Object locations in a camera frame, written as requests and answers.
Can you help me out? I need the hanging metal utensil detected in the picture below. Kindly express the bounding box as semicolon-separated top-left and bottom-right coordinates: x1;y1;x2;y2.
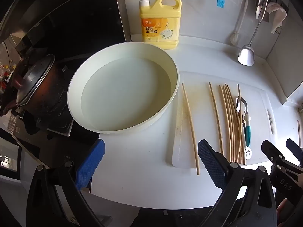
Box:
254;0;269;20

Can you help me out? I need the round white basin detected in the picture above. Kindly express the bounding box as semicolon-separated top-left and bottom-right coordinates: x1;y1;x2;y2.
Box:
67;41;180;135

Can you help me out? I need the black gas stove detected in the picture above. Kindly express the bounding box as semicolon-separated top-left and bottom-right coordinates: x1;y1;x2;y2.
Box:
0;109;101;194

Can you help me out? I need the white hanging cloth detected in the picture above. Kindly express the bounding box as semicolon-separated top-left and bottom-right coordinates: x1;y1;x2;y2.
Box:
267;2;287;35

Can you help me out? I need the metal fork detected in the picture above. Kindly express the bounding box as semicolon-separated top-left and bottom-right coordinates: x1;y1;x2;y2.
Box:
235;96;252;159

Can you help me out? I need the white cutting board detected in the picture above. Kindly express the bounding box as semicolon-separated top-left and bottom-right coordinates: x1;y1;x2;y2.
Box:
172;72;276;168

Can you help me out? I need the white hanging ladle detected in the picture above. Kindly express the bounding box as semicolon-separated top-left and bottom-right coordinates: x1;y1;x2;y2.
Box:
230;0;250;45

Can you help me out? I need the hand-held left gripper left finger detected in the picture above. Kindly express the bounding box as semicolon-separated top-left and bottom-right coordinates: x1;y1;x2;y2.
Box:
26;139;106;227

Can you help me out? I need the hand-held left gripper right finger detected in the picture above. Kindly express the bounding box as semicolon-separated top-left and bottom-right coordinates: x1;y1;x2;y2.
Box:
197;139;277;227

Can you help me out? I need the teal handled spoon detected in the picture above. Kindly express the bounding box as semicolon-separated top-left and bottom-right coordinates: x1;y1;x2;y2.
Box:
240;97;252;147

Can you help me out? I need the black range hood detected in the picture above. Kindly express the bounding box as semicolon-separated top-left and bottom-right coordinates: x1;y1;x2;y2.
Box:
0;0;114;43

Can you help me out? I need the bundle of wooden chopsticks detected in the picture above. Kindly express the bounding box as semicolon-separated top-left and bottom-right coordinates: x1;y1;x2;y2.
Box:
218;83;247;165

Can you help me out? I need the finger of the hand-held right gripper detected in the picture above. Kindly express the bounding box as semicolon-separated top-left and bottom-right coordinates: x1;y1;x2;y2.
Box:
286;138;303;168
261;140;286;168

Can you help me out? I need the yellow detergent pump bottle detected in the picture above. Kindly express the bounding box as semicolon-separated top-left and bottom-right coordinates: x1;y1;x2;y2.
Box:
132;0;182;50

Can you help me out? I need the dark pot with lid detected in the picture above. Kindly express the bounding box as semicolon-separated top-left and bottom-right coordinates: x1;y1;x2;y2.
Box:
0;54;71;123

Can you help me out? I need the person's right hand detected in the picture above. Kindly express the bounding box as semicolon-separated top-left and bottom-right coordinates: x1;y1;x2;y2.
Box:
277;199;288;219

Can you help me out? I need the metal spatula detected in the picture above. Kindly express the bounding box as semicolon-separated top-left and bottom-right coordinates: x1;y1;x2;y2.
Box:
238;3;268;67

